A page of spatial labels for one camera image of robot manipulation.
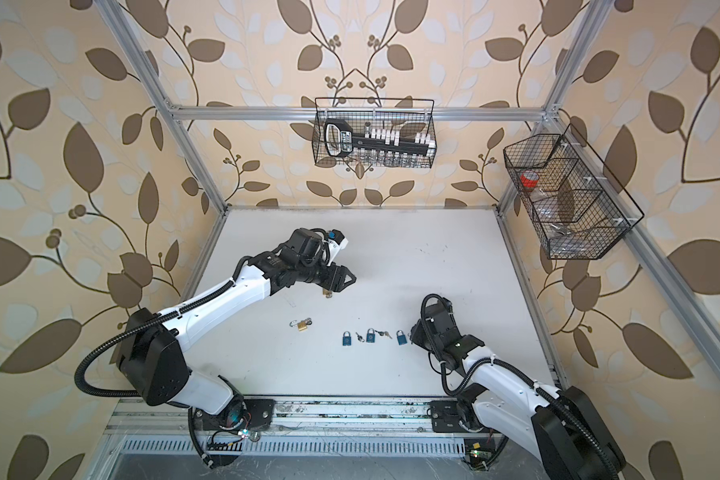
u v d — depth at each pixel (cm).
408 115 91
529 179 87
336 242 73
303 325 89
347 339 87
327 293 96
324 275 72
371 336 87
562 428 40
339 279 72
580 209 73
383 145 83
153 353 42
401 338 87
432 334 67
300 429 73
